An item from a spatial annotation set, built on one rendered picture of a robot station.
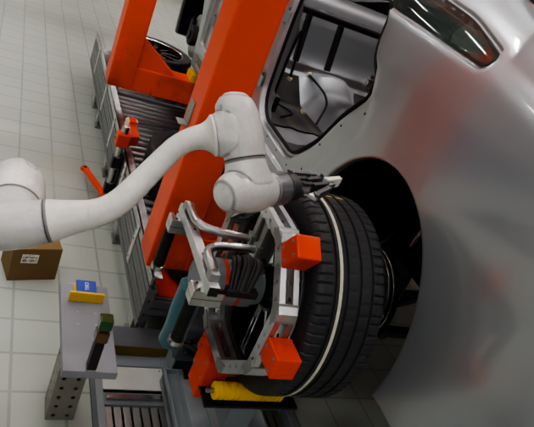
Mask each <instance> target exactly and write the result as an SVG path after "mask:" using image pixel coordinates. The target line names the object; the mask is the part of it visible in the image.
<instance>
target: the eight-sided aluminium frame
mask: <svg viewBox="0 0 534 427"><path fill-rule="evenodd" d="M260 214H262V215H263V216H264V220H265V222H266V224H267V225H268V226H269V227H270V232H271V234H272V236H273V237H274V238H275V267H274V285H273V302H272V309H271V312H270V316H269V317H268V319H267V321H266V323H265V325H264V328H263V329H262V331H261V333H260V335H259V338H258V340H257V342H256V344H255V346H254V348H253V350H252V352H251V354H250V356H249V358H248V360H237V357H236V353H235V350H234V348H233V346H232V343H231V338H230V336H229V333H228V330H227V328H226V325H225V305H220V307H219V308H216V309H215V312H214V308H208V307H204V315H203V328H204V330H206V333H207V337H208V340H209V345H210V348H211V352H212V354H213V357H214V362H215V367H216V368H217V371H218V373H221V374H244V375H256V376H265V375H267V373H266V371H265V368H264V365H263V362H262V360H261V357H260V356H259V354H260V353H261V351H262V349H263V347H264V344H265V342H266V341H267V339H268V337H276V338H287V337H288V335H289V333H290V331H291V329H292V327H293V326H294V325H295V324H296V320H297V318H298V310H299V307H300V306H299V305H298V297H299V275H300V270H295V269H287V276H286V269H284V268H282V267H281V244H282V243H283V242H285V241H287V240H288V239H290V238H291V237H293V236H295V235H296V234H299V230H297V228H296V226H295V224H294V223H293V222H292V220H291V218H290V216H289V215H288V213H287V211H286V210H285V208H284V207H283V205H281V206H274V207H271V208H267V209H265V210H263V211H259V212H256V213H230V212H227V213H226V217H225V221H224V223H223V225H222V227H221V228H223V229H227V230H231V228H232V226H233V224H234V223H235V224H234V227H233V229H232V230H234V231H238V232H242V230H243V228H244V226H245V224H246V222H247V221H248V220H249V219H251V218H253V217H255V216H258V215H260ZM221 253H222V251H215V252H213V256H214V257H216V258H227V259H231V255H232V253H233V252H231V251H223V253H222V254H221ZM217 330H218V333H217ZM218 334H219V335H218Z"/></svg>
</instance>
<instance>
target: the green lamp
mask: <svg viewBox="0 0 534 427"><path fill-rule="evenodd" d="M97 325H98V330H100V331H111V330H112V329H113V326H114V316H113V315H112V314H110V313H100V316H99V319H98V322H97Z"/></svg>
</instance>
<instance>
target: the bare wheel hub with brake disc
mask: <svg viewBox="0 0 534 427"><path fill-rule="evenodd" d="M381 252H382V255H383V260H384V270H385V276H384V277H385V296H384V299H385V301H384V305H383V307H384V308H383V314H382V316H381V324H380V328H381V327H382V326H383V325H384V324H385V322H386V321H387V318H388V316H389V314H390V312H391V310H392V305H393V302H394V297H395V290H396V281H395V274H394V269H393V266H392V262H391V260H390V258H389V257H388V255H387V254H386V252H385V251H384V250H383V249H381Z"/></svg>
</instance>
